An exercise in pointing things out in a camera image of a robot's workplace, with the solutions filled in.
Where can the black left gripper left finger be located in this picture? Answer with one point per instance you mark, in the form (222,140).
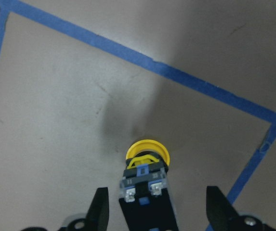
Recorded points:
(98,214)

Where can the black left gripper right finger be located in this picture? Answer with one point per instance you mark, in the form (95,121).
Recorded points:
(220,213)

